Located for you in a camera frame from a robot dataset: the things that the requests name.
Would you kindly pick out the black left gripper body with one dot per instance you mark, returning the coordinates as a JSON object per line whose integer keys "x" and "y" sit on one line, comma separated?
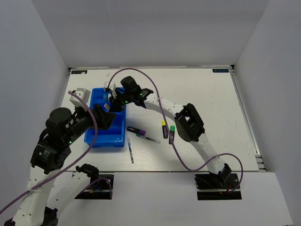
{"x": 83, "y": 121}

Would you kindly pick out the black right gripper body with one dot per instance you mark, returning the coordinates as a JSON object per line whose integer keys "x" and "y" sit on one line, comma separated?
{"x": 122, "y": 99}

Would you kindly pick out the purple cap black marker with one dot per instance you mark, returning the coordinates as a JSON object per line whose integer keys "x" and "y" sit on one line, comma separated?
{"x": 136, "y": 131}

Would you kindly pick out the green cap highlighter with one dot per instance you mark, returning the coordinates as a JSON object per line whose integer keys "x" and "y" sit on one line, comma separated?
{"x": 172, "y": 134}

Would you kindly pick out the grey eraser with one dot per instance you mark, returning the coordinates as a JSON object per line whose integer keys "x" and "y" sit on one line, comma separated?
{"x": 107, "y": 107}

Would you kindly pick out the blue gel jar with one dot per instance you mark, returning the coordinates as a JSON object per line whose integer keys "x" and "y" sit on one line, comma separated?
{"x": 105, "y": 97}

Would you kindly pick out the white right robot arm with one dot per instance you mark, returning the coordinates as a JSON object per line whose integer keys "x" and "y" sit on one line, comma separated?
{"x": 189, "y": 124}

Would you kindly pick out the blue compartment tray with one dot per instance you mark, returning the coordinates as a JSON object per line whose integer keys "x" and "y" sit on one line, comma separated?
{"x": 115, "y": 135}

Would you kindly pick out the blue white pen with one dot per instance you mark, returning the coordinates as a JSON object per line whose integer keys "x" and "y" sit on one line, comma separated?
{"x": 130, "y": 150}

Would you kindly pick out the yellow cap highlighter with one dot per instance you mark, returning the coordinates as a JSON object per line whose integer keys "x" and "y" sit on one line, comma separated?
{"x": 164, "y": 130}

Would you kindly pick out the left corner label sticker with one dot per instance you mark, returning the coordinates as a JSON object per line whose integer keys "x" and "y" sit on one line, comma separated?
{"x": 79, "y": 72}

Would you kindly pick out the corner label sticker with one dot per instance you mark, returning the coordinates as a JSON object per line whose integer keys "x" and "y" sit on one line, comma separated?
{"x": 79, "y": 72}
{"x": 219, "y": 70}

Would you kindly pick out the right corner label sticker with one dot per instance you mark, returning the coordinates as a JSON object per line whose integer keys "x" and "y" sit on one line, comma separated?
{"x": 219, "y": 70}

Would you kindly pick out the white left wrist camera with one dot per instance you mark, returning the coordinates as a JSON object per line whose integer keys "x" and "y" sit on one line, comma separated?
{"x": 80, "y": 97}

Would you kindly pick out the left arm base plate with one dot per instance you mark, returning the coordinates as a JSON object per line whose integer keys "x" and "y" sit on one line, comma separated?
{"x": 100, "y": 190}

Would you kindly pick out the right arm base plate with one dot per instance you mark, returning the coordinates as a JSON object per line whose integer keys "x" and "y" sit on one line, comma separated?
{"x": 209, "y": 189}

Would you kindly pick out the aluminium table edge rail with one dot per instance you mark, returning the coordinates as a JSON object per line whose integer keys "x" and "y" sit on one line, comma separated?
{"x": 245, "y": 112}

